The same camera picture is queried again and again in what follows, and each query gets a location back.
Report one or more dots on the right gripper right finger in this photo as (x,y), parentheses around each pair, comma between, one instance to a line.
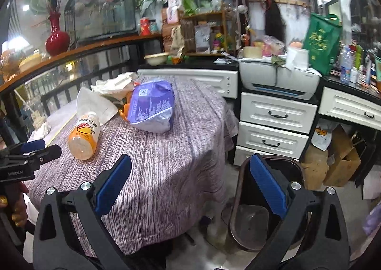
(312,232)

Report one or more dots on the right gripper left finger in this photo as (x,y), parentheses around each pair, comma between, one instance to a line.
(56,245)

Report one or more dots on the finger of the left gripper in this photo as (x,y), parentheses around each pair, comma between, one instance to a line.
(32,146)

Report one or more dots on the orange juice bottle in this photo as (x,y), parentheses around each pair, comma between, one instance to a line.
(82,141)

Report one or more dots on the purple snack bag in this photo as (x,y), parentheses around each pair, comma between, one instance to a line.
(152,106)

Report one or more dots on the white paper bag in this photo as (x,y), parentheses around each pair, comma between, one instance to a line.
(117,87)

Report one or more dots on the dark brown trash bin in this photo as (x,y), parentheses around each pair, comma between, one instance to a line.
(252,221)

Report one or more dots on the person's left hand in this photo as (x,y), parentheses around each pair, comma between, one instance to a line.
(19,214)

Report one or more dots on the brown plush toy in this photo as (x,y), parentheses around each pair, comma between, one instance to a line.
(315,167)

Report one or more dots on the brown cardboard box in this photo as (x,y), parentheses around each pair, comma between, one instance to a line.
(343,159)

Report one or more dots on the orange chip wrapper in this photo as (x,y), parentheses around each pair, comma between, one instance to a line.
(125,110)

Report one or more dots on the white bag orange logo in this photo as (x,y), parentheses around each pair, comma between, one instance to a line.
(322,135)

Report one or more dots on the red vase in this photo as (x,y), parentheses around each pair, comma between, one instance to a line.
(59,40)

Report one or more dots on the white middle drawer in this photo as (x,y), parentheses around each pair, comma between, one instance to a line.
(271,140)

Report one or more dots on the white upper drawer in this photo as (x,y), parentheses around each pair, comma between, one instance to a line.
(279,113)

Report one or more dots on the white desk drawer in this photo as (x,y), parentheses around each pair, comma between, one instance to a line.
(343,106)

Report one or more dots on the glass terrarium tank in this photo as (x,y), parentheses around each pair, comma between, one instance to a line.
(97,19)

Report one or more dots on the cream bowl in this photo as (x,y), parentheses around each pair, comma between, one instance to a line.
(156,59)

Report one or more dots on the red tin can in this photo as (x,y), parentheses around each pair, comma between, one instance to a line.
(145,26)

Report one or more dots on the white printer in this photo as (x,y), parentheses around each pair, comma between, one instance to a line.
(262,75)

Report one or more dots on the water bottle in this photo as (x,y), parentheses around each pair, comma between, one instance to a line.
(346,64)

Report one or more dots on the wooden shelf rack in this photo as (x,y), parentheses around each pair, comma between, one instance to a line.
(206,34)

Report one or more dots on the green shopping bag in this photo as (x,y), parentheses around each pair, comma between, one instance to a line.
(323,41)

